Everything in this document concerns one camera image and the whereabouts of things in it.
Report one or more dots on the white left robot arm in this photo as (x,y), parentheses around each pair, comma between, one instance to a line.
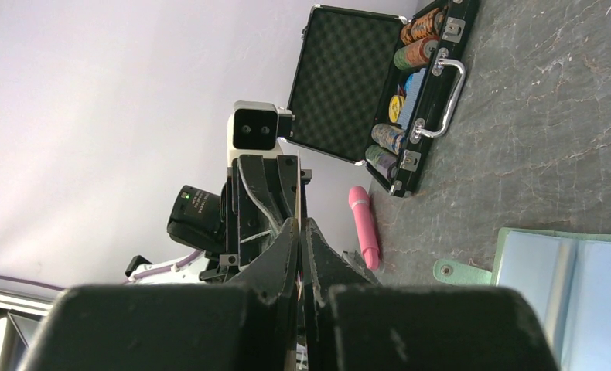
(228,231)

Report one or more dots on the black poker chip case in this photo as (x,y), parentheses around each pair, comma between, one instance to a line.
(345,78)

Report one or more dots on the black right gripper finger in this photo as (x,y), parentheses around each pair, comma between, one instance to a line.
(352,324)

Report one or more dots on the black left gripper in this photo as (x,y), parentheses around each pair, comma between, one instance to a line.
(247,323)

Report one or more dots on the brown chip stack top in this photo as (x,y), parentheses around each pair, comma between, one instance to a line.
(427,25)

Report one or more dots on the yellow poker chip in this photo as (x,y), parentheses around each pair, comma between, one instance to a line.
(395,108)

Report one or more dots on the green card holder wallet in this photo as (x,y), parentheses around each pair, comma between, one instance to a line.
(565,277)

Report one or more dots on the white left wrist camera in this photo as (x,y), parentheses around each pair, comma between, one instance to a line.
(254,128)

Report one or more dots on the pink handled tool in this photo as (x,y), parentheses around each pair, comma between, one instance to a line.
(359,202)

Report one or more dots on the blue playing card deck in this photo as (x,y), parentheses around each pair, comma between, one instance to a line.
(412,87)

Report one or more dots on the green brown chip stack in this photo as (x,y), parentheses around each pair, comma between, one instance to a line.
(384,161)

